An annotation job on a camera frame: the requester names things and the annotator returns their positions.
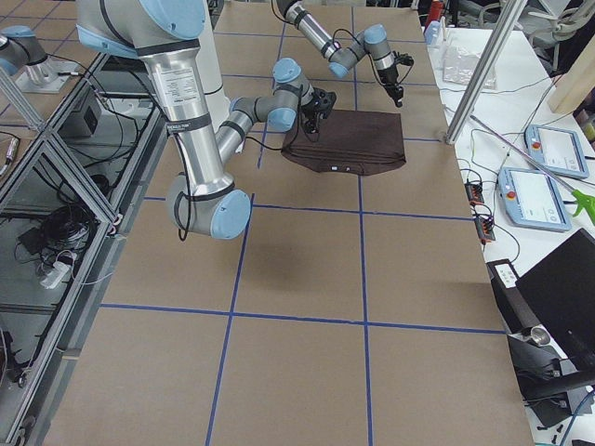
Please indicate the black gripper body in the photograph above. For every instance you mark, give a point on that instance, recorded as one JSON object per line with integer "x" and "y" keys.
{"x": 389, "y": 78}
{"x": 310, "y": 112}

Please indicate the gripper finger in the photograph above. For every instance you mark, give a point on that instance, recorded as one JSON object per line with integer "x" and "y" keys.
{"x": 396, "y": 93}

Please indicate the dark brown t-shirt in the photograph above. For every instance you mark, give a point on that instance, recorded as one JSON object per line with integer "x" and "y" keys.
{"x": 363, "y": 143}

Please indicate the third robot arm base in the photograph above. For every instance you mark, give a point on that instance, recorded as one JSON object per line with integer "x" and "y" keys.
{"x": 40, "y": 74}

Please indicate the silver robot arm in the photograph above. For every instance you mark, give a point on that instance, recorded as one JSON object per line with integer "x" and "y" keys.
{"x": 344, "y": 50}
{"x": 164, "y": 35}

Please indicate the near blue teach pendant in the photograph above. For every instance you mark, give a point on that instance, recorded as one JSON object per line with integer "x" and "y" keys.
{"x": 532, "y": 200}

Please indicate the blue teach pendant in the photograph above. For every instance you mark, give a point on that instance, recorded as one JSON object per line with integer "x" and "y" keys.
{"x": 558, "y": 149}
{"x": 532, "y": 200}

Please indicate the far blue teach pendant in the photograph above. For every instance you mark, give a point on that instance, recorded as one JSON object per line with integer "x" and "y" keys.
{"x": 558, "y": 149}

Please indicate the green grabber tool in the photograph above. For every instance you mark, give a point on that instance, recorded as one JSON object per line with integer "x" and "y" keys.
{"x": 584, "y": 201}

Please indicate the black monitor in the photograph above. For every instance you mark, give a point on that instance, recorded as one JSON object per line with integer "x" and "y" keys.
{"x": 560, "y": 291}

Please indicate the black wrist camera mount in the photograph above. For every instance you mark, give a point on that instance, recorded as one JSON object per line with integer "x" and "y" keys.
{"x": 403, "y": 59}
{"x": 323, "y": 102}

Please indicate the aluminium frame post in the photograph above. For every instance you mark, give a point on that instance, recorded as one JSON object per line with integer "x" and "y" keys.
{"x": 496, "y": 42}

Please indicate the aluminium frame cabinet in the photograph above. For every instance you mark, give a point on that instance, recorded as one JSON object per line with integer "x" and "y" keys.
{"x": 74, "y": 171}

